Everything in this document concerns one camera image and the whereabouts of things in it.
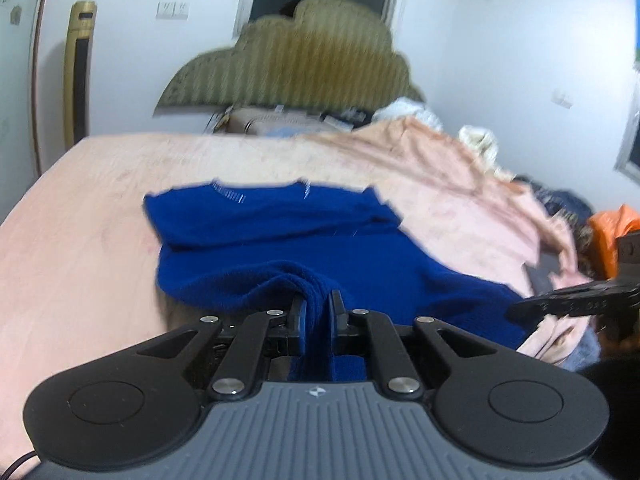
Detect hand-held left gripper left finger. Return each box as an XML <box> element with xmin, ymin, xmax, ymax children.
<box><xmin>132</xmin><ymin>292</ymin><xmax>308</xmax><ymax>402</ymax></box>

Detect cream crumpled quilt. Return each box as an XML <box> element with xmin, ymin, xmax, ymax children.
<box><xmin>459</xmin><ymin>125</ymin><xmax>501</xmax><ymax>167</ymax></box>

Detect blue beaded sweater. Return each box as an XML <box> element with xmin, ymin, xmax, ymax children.
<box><xmin>142</xmin><ymin>178</ymin><xmax>533</xmax><ymax>386</ymax></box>

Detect pile of dark clothes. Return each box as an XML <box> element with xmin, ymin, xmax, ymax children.
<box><xmin>515</xmin><ymin>175</ymin><xmax>596</xmax><ymax>226</ymax></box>

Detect brown patterned pillow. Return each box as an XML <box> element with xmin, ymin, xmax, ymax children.
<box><xmin>215</xmin><ymin>105</ymin><xmax>373</xmax><ymax>136</ymax></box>

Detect orange plastic bag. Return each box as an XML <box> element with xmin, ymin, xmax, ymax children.
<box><xmin>587</xmin><ymin>205</ymin><xmax>640</xmax><ymax>281</ymax></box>

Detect olive padded headboard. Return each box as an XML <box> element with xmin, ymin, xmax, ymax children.
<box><xmin>152</xmin><ymin>0</ymin><xmax>426</xmax><ymax>117</ymax></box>

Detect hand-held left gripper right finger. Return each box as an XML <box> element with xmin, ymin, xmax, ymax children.
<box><xmin>327</xmin><ymin>290</ymin><xmax>501</xmax><ymax>402</ymax></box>

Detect peach blanket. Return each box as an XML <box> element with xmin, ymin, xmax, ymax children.
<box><xmin>320</xmin><ymin>116</ymin><xmax>596</xmax><ymax>367</ymax></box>

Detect flower-print wardrobe door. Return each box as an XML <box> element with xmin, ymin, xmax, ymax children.
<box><xmin>0</xmin><ymin>0</ymin><xmax>56</xmax><ymax>226</ymax></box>

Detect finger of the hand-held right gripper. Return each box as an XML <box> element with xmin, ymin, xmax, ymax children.
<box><xmin>506</xmin><ymin>280</ymin><xmax>640</xmax><ymax>321</ymax></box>

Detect golden tower fan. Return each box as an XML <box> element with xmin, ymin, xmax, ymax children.
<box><xmin>62</xmin><ymin>1</ymin><xmax>98</xmax><ymax>146</ymax></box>

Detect white quilt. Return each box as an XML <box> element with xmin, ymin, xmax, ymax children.
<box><xmin>372</xmin><ymin>97</ymin><xmax>443</xmax><ymax>131</ymax></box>

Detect black cable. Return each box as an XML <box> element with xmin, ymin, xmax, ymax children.
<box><xmin>0</xmin><ymin>452</ymin><xmax>38</xmax><ymax>480</ymax></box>

